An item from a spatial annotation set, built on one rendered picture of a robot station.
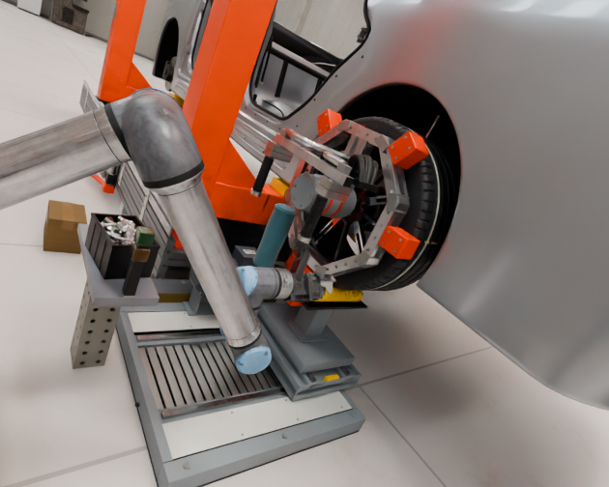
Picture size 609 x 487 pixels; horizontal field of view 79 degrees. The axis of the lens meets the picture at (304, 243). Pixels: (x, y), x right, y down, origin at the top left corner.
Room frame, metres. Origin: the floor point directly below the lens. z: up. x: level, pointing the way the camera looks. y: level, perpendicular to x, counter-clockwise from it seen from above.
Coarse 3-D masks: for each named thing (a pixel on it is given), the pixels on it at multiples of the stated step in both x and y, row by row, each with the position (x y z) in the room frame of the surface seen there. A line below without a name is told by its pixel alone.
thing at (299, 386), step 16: (272, 336) 1.42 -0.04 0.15; (272, 352) 1.32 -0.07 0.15; (272, 368) 1.29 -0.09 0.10; (288, 368) 1.27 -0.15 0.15; (336, 368) 1.38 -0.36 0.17; (352, 368) 1.45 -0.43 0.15; (288, 384) 1.21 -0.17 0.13; (304, 384) 1.22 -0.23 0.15; (320, 384) 1.24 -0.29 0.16; (336, 384) 1.32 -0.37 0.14; (352, 384) 1.39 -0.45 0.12
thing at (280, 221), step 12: (276, 204) 1.36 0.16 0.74; (276, 216) 1.33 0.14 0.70; (288, 216) 1.33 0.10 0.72; (276, 228) 1.32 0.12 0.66; (288, 228) 1.35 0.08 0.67; (264, 240) 1.33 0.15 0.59; (276, 240) 1.32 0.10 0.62; (264, 252) 1.32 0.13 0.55; (276, 252) 1.34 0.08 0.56; (264, 264) 1.32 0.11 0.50
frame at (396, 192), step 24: (336, 144) 1.48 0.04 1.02; (384, 144) 1.25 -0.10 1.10; (312, 168) 1.54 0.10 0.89; (384, 168) 1.22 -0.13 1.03; (288, 192) 1.52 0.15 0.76; (384, 216) 1.16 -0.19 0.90; (288, 240) 1.43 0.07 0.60; (312, 264) 1.30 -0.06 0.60; (336, 264) 1.22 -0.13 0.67; (360, 264) 1.15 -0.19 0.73
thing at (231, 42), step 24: (216, 0) 1.47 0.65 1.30; (240, 0) 1.40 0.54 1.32; (264, 0) 1.45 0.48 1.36; (216, 24) 1.42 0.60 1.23; (240, 24) 1.41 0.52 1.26; (264, 24) 1.47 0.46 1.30; (216, 48) 1.38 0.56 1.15; (240, 48) 1.43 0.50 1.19; (192, 72) 1.48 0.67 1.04; (216, 72) 1.39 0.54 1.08; (240, 72) 1.45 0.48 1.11; (192, 96) 1.43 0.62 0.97; (216, 96) 1.41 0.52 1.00; (240, 96) 1.47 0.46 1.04; (192, 120) 1.38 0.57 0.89; (216, 120) 1.43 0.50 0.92; (216, 144) 1.45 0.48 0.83; (216, 168) 1.47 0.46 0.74
